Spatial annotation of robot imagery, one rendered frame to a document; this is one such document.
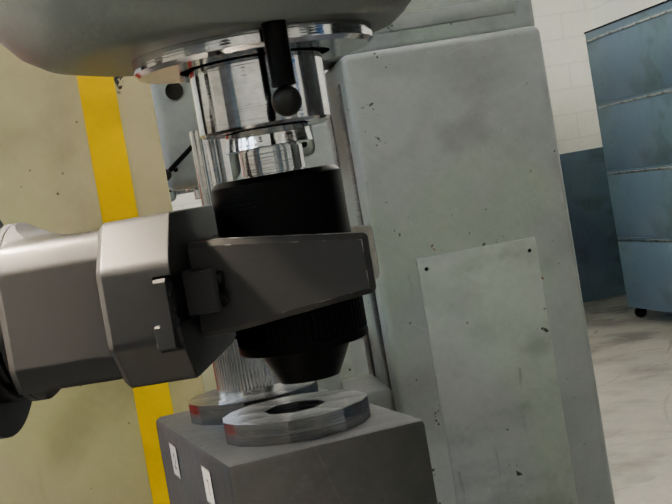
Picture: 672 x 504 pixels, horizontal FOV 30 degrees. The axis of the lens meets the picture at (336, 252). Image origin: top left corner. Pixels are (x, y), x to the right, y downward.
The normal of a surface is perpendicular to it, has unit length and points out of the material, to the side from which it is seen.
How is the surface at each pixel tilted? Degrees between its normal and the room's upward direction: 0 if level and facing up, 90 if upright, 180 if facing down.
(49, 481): 90
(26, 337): 90
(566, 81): 90
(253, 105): 90
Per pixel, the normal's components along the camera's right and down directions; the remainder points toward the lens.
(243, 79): -0.18, 0.08
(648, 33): -0.97, 0.18
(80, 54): 0.00, 1.00
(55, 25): -0.30, 0.82
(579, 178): 0.20, 0.02
